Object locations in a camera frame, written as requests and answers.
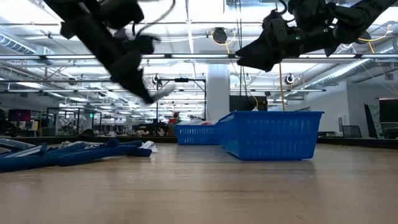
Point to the blue plastic basket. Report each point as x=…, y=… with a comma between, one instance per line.
x=273, y=137
x=196, y=133

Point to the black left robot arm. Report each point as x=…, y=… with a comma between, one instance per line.
x=90, y=34

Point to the black mesh chair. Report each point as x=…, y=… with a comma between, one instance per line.
x=352, y=131

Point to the blue disposable razor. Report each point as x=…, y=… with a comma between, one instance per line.
x=28, y=163
x=31, y=151
x=124, y=143
x=65, y=147
x=93, y=155

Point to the black workcell frame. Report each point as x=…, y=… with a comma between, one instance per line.
x=78, y=119

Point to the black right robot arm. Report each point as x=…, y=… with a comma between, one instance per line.
x=357, y=18

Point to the black upright panel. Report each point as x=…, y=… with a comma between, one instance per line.
x=370, y=121

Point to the dark red screen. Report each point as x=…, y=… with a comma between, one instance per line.
x=19, y=115

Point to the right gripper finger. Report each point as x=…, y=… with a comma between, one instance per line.
x=264, y=64
x=259, y=53

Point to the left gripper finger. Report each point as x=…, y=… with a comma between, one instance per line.
x=138, y=88

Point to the black stand frame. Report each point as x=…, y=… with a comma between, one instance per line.
x=205, y=99

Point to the black monitor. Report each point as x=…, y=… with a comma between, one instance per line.
x=388, y=110
x=245, y=104

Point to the white building pillar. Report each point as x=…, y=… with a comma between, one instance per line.
x=217, y=93

